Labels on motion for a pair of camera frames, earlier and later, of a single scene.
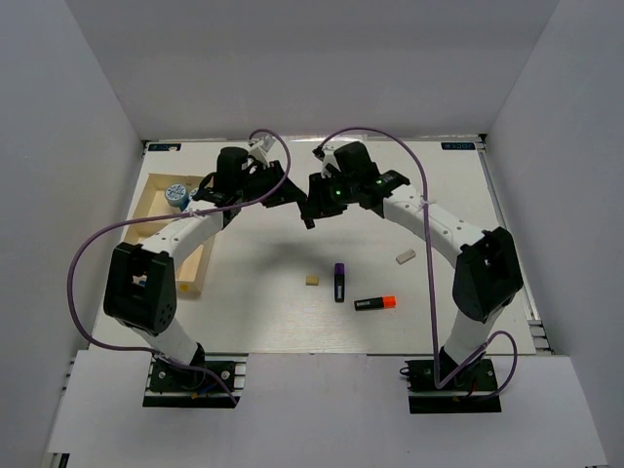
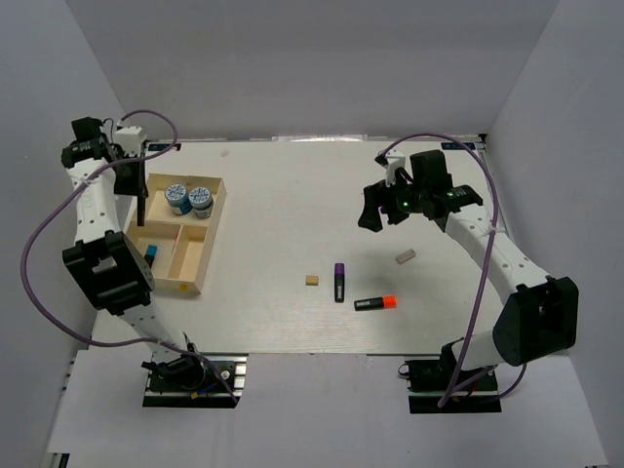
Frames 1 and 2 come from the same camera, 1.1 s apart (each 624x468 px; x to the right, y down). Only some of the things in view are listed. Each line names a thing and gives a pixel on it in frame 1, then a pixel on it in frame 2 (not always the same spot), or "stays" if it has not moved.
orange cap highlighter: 378,302 stays
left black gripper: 287,193 to 138,186
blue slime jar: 176,196 stays
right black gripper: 318,204 to 377,196
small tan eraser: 312,280 stays
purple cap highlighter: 339,283 stays
